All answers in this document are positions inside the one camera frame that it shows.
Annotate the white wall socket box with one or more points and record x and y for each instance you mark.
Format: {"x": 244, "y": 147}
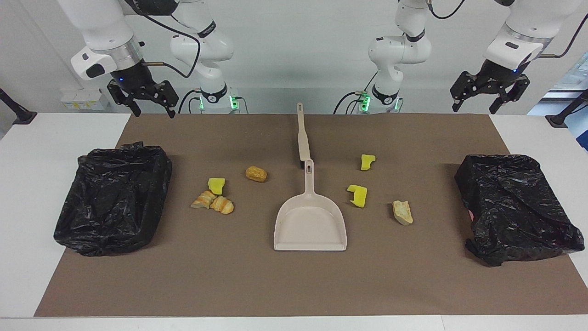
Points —
{"x": 82, "y": 99}

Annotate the beige plastic dustpan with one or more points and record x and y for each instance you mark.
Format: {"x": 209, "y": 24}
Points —
{"x": 310, "y": 225}

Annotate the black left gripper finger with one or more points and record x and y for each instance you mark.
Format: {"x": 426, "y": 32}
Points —
{"x": 461, "y": 87}
{"x": 517, "y": 89}

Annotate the black bag-lined trash bin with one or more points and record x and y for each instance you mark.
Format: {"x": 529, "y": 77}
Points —
{"x": 112, "y": 202}
{"x": 514, "y": 211}

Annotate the beige bread chunk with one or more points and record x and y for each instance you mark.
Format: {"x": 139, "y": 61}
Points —
{"x": 402, "y": 213}

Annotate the brown table mat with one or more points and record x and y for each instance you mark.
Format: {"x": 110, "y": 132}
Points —
{"x": 390, "y": 276}

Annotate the brown bread roll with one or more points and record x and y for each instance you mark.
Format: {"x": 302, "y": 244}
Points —
{"x": 256, "y": 174}

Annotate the yellow sponge piece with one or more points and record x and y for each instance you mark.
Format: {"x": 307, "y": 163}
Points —
{"x": 216, "y": 185}

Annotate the large notched yellow sponge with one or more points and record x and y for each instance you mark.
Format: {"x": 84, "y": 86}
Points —
{"x": 358, "y": 196}

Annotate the small notched yellow sponge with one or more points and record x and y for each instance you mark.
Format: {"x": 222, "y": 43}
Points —
{"x": 366, "y": 163}

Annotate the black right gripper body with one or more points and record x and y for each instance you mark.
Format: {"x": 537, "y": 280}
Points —
{"x": 133, "y": 80}

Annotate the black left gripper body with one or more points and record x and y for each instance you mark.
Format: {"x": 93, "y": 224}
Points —
{"x": 498, "y": 76}

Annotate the beige hand brush black bristles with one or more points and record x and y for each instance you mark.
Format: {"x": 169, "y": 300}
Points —
{"x": 302, "y": 133}

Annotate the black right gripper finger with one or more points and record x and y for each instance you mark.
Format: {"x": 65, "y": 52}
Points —
{"x": 169, "y": 97}
{"x": 124, "y": 97}

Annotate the black stand foot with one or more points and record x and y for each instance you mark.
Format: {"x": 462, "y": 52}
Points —
{"x": 20, "y": 115}
{"x": 562, "y": 118}

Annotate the pale croissant piece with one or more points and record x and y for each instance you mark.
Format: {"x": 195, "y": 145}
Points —
{"x": 203, "y": 200}

